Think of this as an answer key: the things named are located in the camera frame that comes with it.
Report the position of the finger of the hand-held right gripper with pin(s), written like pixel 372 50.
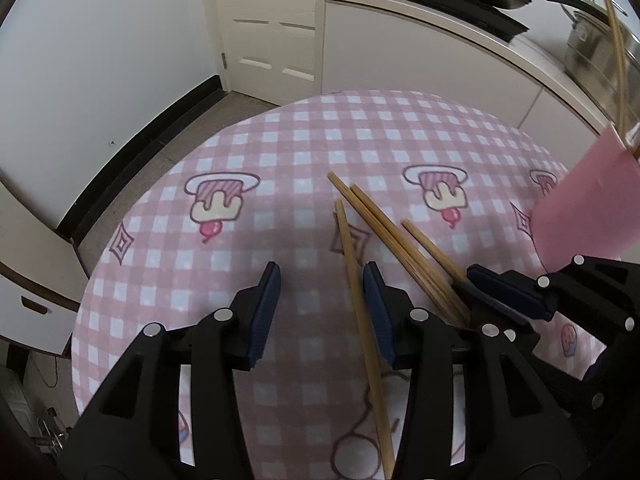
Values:
pixel 520 340
pixel 505 292

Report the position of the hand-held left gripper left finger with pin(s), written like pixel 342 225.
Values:
pixel 265 305

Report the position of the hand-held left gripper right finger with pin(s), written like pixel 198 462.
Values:
pixel 377 310

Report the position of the pink cup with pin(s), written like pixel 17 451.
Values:
pixel 585 210

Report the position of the pink checked tablecloth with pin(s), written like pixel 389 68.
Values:
pixel 300 160

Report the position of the white board panel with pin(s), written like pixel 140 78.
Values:
pixel 30 280

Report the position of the steel steamer pot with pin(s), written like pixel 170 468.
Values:
pixel 595 60

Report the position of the white counter cabinet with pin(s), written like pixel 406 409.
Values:
pixel 400 50

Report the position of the cream door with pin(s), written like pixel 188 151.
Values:
pixel 260 35

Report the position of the black induction cooker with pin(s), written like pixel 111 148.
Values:
pixel 480 15

